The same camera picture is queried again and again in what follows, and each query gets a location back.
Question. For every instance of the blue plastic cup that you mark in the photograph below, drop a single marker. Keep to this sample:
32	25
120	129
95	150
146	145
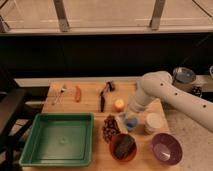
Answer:
130	126

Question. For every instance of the orange bowl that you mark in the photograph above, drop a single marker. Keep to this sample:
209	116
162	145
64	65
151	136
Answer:
113	144

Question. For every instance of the orange fruit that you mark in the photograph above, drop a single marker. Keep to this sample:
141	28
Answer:
119	105

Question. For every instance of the black chair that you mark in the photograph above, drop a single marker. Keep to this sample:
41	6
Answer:
16	116

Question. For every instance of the orange carrot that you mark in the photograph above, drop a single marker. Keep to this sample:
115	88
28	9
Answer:
78	94

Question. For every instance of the pine cone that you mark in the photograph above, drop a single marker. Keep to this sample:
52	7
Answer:
110	128

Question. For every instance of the purple bowl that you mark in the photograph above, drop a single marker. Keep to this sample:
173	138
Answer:
166	148

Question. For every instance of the dark sponge in bowl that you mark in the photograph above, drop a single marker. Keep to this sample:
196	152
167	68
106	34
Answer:
124	147

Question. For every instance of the light blue towel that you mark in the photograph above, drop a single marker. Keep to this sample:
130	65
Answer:
122	115

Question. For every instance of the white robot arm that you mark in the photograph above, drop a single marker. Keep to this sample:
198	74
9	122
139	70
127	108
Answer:
159	85

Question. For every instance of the metal bowl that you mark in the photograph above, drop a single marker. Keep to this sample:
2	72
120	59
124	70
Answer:
183	75

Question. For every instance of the black tongs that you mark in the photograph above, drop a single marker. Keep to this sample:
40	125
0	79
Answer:
109	87

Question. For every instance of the white lidded jar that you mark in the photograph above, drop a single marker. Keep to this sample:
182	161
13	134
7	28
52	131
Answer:
153	122

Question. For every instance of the green plastic tray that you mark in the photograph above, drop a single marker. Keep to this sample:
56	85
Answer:
59	140

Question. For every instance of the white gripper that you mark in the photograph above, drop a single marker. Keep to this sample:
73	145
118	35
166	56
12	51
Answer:
136	104

